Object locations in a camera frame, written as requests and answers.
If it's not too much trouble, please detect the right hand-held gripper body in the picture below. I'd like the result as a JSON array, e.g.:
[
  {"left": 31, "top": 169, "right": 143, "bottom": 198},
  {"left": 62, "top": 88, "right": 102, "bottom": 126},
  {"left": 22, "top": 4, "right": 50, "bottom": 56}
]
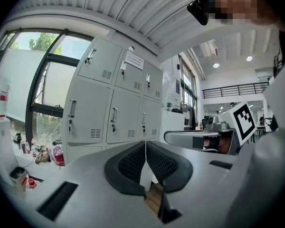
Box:
[{"left": 205, "top": 100, "right": 257, "bottom": 155}]

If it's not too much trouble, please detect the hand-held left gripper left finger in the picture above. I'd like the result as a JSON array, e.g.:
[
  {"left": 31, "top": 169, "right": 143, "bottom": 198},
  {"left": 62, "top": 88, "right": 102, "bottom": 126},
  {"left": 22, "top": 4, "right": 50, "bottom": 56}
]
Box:
[{"left": 26, "top": 141, "right": 163, "bottom": 228}]

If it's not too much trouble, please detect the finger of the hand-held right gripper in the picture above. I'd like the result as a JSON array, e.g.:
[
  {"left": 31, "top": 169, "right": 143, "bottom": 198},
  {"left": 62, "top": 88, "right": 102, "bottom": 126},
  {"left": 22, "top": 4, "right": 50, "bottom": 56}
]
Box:
[{"left": 163, "top": 130, "right": 220, "bottom": 149}]

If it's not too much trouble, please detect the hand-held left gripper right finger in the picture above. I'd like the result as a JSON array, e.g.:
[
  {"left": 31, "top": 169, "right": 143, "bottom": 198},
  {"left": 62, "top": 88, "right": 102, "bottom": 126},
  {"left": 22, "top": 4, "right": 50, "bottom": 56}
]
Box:
[{"left": 146, "top": 140, "right": 239, "bottom": 228}]

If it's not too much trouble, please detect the grey metal locker cabinet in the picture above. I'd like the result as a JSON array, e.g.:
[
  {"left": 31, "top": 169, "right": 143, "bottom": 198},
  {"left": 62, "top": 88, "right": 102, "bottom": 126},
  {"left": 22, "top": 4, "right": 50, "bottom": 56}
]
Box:
[{"left": 61, "top": 37, "right": 163, "bottom": 166}]

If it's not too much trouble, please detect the white side cabinet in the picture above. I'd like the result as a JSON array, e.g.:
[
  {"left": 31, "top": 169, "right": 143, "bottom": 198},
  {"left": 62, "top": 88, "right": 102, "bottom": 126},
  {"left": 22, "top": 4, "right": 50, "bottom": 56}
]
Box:
[{"left": 160, "top": 110, "right": 185, "bottom": 142}]

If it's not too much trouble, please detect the person's right hand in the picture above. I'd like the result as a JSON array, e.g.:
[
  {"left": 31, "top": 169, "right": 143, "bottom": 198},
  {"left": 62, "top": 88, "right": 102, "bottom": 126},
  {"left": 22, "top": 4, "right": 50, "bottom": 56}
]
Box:
[{"left": 203, "top": 136, "right": 231, "bottom": 154}]

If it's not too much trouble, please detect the black mezzanine railing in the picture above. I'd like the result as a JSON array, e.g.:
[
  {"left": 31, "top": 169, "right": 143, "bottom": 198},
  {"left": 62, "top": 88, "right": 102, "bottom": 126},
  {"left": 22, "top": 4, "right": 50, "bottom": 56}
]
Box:
[{"left": 201, "top": 82, "right": 269, "bottom": 99}]

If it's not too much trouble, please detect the wooden floor platform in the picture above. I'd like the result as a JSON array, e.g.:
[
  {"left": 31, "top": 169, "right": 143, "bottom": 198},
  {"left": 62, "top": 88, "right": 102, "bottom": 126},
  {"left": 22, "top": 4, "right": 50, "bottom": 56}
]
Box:
[{"left": 144, "top": 181, "right": 163, "bottom": 215}]

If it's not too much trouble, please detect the red plastic bag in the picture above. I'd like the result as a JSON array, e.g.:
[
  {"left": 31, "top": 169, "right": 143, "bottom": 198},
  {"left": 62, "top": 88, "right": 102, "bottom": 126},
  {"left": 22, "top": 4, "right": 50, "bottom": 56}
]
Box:
[{"left": 51, "top": 143, "right": 65, "bottom": 166}]

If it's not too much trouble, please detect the beige cloth bag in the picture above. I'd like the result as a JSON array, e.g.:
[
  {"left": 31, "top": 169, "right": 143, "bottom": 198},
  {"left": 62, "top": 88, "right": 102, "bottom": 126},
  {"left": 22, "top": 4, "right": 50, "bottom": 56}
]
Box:
[{"left": 35, "top": 148, "right": 52, "bottom": 165}]

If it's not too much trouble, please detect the white low shelf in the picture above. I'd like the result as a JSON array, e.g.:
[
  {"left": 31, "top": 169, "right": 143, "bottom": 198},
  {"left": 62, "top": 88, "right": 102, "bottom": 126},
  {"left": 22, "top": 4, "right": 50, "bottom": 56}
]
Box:
[{"left": 13, "top": 141, "right": 66, "bottom": 182}]

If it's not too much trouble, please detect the white paper notice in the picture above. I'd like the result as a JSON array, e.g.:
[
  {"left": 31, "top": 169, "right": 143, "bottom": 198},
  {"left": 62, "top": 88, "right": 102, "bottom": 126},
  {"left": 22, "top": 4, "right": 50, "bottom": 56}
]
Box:
[{"left": 124, "top": 51, "right": 145, "bottom": 70}]

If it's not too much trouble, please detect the small white waste bin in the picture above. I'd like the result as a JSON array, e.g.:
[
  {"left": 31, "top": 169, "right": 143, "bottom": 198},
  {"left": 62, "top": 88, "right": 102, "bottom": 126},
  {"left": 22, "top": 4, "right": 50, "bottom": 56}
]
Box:
[{"left": 9, "top": 166, "right": 28, "bottom": 189}]

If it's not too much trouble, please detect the black flask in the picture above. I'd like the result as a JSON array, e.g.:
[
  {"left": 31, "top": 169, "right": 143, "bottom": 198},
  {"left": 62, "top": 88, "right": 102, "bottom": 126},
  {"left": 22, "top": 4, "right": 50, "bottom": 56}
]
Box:
[{"left": 15, "top": 132, "right": 23, "bottom": 150}]

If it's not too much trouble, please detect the person's head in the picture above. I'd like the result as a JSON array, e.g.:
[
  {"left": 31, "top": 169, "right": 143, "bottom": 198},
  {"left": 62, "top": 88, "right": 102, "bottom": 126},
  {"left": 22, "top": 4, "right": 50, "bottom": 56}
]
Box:
[{"left": 197, "top": 0, "right": 285, "bottom": 33}]

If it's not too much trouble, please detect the clear water jug red label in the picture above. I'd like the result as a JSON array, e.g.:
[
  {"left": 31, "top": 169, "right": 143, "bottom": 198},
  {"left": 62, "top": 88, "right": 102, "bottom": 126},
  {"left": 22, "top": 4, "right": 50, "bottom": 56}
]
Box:
[{"left": 0, "top": 76, "right": 12, "bottom": 120}]

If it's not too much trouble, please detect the black window frame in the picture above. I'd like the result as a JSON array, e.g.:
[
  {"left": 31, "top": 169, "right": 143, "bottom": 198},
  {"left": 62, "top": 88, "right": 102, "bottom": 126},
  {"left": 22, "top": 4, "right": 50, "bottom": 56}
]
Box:
[{"left": 0, "top": 28, "right": 95, "bottom": 149}]

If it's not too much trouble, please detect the black head camera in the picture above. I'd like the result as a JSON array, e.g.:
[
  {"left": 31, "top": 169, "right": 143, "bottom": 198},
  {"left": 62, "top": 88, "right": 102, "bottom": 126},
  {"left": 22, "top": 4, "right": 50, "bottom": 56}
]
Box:
[{"left": 186, "top": 0, "right": 210, "bottom": 26}]

